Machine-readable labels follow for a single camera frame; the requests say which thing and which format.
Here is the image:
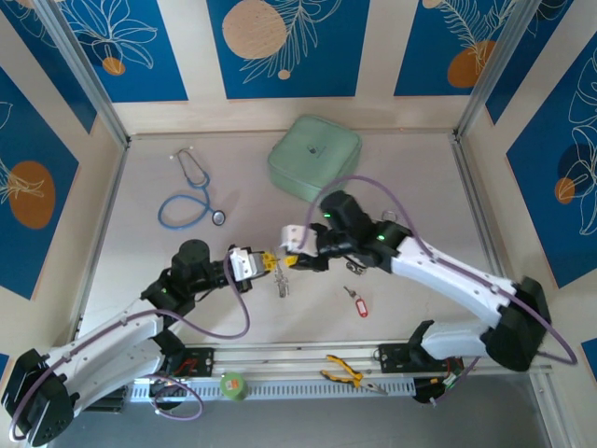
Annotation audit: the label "mint green zip pouch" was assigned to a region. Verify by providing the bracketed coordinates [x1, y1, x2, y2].
[267, 114, 364, 203]

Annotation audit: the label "grey slotted cable duct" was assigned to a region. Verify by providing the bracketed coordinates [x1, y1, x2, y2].
[129, 375, 417, 403]

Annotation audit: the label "metal keyring with key bunch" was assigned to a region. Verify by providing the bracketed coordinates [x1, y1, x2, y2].
[271, 254, 294, 300]

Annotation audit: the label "purple cable loop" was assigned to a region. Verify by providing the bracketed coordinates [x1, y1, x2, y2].
[147, 371, 205, 424]

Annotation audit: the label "aluminium frame post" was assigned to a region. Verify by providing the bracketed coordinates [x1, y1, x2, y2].
[35, 0, 132, 147]
[452, 0, 546, 141]

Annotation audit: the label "blue stethoscope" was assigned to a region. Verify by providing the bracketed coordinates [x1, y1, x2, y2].
[157, 147, 228, 231]

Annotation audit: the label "aluminium table side rail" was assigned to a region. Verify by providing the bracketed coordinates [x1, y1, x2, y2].
[450, 133, 519, 290]
[69, 139, 132, 342]

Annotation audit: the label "yellow handled pliers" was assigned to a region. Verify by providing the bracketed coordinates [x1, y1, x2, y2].
[319, 354, 390, 397]

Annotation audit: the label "key with red tag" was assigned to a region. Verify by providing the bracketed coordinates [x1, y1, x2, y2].
[342, 285, 371, 320]

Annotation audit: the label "black aluminium extrusion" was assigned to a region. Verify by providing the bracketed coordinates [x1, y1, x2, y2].
[81, 385, 128, 414]

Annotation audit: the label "green tape roll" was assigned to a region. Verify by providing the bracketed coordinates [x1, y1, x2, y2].
[219, 370, 249, 403]

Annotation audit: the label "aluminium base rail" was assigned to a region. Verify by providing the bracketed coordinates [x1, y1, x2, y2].
[184, 343, 552, 375]

